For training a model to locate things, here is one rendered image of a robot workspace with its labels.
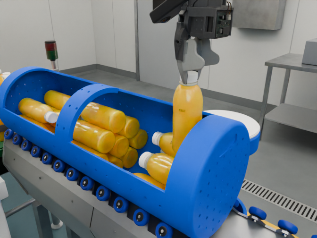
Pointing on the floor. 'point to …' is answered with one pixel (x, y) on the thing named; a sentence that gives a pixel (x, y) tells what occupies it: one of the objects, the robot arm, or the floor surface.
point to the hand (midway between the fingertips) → (188, 75)
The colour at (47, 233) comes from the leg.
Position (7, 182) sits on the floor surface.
